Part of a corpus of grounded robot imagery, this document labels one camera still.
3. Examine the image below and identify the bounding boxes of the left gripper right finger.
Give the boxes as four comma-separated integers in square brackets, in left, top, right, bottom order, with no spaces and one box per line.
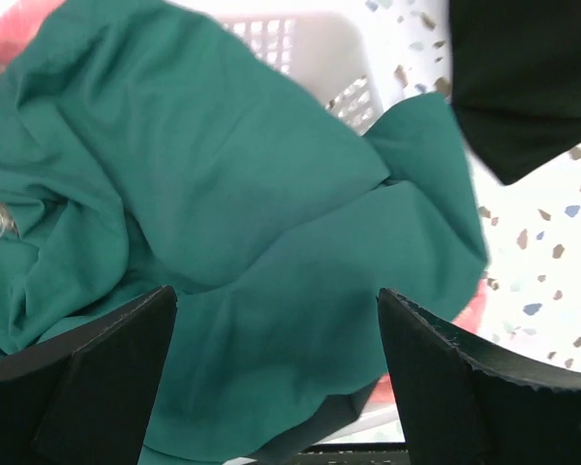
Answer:
[378,289,581,465]

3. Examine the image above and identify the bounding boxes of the black shorts on hanger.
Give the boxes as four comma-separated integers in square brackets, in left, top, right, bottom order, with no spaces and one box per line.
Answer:
[448,0,581,185]

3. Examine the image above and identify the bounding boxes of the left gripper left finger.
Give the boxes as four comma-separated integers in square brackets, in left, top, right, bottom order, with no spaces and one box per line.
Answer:
[0,287,177,465]

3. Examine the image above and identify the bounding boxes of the teal green shorts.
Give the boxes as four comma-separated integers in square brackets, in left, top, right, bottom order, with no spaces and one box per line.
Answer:
[0,1,487,464]

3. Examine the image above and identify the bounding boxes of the white laundry basket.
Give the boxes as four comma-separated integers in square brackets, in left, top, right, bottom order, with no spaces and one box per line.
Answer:
[217,13,382,134]

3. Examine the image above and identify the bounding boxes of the coral patterned garment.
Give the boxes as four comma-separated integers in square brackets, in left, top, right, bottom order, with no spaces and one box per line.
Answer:
[0,0,63,75]

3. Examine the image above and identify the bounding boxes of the pink garment in basket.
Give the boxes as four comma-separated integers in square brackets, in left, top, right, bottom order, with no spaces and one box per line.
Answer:
[368,279,488,405]

